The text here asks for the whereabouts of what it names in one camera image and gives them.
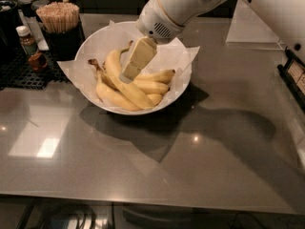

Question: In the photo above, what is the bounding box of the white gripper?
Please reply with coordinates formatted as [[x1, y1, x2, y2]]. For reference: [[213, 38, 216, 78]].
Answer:
[[119, 0, 184, 83]]

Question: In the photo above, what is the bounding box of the large top yellow banana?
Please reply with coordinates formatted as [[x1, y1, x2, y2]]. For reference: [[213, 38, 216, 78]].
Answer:
[[104, 42, 154, 110]]

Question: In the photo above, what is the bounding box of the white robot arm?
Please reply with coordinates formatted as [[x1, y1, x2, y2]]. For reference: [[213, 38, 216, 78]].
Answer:
[[121, 0, 305, 82]]

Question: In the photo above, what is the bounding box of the white bowl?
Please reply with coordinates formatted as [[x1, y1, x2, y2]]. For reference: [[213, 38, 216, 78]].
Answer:
[[73, 20, 193, 116]]

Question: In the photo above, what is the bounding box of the middle right yellow banana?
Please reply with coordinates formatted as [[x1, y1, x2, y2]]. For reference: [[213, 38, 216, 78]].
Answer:
[[133, 80, 169, 94]]

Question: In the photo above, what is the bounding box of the lower left yellow banana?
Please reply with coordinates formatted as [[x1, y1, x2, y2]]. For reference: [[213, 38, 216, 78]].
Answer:
[[88, 58, 164, 112]]

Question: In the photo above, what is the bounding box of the white paper liner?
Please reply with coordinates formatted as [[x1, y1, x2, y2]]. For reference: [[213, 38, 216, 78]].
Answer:
[[57, 20, 201, 112]]

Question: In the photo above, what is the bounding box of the black stirrer holder cup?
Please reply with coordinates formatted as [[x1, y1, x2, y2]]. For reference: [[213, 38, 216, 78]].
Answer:
[[43, 22, 85, 61]]

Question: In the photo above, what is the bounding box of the bundle of wooden stirrers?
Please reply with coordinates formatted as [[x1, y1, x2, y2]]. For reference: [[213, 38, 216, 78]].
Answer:
[[36, 2, 79, 33]]

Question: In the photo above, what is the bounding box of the clear acrylic sign stand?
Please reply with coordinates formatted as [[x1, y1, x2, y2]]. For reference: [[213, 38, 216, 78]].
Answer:
[[226, 0, 285, 51]]

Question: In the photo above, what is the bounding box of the small brown sauce bottle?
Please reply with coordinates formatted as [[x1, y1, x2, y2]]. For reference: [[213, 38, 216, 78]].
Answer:
[[28, 52, 48, 73]]

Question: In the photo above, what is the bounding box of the white flat stick packet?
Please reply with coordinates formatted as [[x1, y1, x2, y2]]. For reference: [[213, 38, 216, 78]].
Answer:
[[18, 10, 49, 52]]

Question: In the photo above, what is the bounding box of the small white-capped sauce bottle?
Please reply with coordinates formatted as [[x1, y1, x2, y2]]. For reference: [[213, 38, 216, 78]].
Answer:
[[16, 26, 38, 56]]

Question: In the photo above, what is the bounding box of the dark lidded jar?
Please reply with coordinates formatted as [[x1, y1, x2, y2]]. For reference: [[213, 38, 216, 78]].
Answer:
[[31, 0, 50, 11], [17, 0, 35, 17]]

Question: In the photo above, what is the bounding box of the black grid mat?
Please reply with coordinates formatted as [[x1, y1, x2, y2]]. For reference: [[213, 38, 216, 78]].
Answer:
[[0, 47, 69, 90]]

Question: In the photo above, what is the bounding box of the black container far left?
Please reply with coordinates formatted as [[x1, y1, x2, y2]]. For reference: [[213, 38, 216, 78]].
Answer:
[[0, 0, 22, 48]]

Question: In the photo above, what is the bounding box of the black framed sign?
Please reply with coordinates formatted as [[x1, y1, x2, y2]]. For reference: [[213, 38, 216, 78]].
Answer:
[[277, 49, 305, 113]]

